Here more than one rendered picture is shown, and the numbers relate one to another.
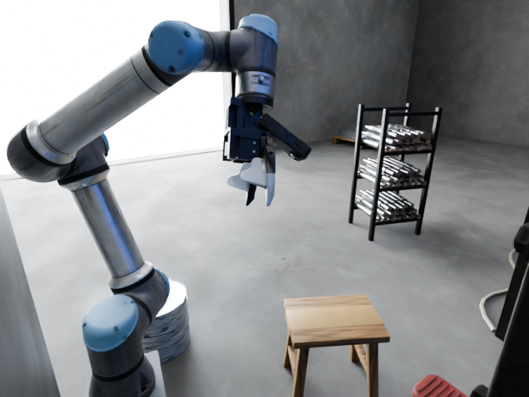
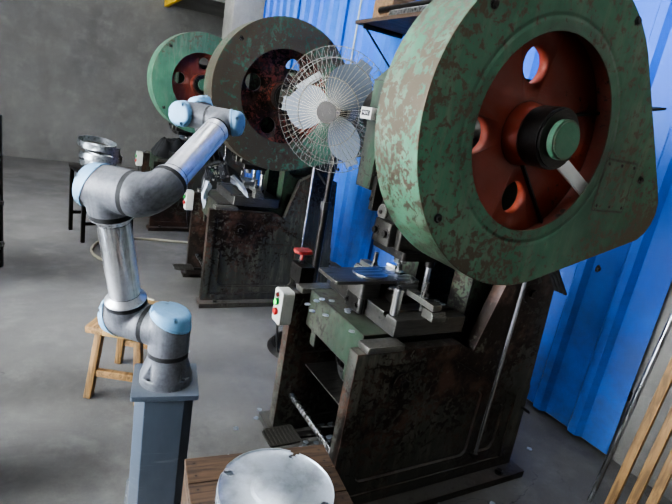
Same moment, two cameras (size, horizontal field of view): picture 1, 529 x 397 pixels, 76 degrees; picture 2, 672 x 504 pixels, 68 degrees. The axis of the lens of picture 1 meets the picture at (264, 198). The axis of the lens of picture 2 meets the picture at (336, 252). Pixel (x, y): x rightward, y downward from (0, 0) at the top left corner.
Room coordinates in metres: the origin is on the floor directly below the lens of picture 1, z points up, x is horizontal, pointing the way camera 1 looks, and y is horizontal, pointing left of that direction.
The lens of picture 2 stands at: (0.12, 1.64, 1.30)
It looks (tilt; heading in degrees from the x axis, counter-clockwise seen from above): 15 degrees down; 273
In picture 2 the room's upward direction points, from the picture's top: 10 degrees clockwise
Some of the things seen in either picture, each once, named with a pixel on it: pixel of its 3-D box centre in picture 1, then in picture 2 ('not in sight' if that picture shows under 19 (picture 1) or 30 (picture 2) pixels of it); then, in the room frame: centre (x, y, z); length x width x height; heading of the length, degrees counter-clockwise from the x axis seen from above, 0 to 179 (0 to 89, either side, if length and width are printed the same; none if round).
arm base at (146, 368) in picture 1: (120, 372); (167, 364); (0.63, 0.35, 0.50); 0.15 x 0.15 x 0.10
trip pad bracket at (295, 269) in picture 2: not in sight; (300, 284); (0.34, -0.23, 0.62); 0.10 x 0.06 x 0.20; 124
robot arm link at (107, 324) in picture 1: (115, 332); (168, 328); (0.63, 0.35, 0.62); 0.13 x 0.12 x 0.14; 171
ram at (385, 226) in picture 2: not in sight; (404, 203); (0.01, -0.08, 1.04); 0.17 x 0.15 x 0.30; 34
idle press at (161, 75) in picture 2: not in sight; (218, 138); (1.69, -3.17, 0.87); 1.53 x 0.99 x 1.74; 37
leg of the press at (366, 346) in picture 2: not in sight; (455, 387); (-0.29, 0.04, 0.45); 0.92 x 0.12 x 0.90; 34
